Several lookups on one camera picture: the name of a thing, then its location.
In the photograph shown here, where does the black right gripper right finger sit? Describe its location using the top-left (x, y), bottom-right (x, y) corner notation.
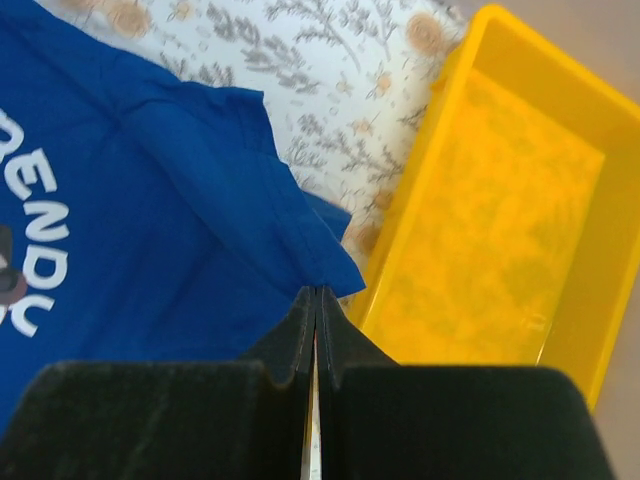
top-left (316, 287), bottom-right (614, 479)

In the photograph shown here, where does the yellow plastic bin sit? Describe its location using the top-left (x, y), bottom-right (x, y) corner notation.
top-left (347, 4), bottom-right (639, 405)

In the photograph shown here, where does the blue printed t shirt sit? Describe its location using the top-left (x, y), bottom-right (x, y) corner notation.
top-left (1, 1), bottom-right (364, 422)

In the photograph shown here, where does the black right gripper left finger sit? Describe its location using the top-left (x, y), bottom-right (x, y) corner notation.
top-left (1, 288), bottom-right (316, 479)

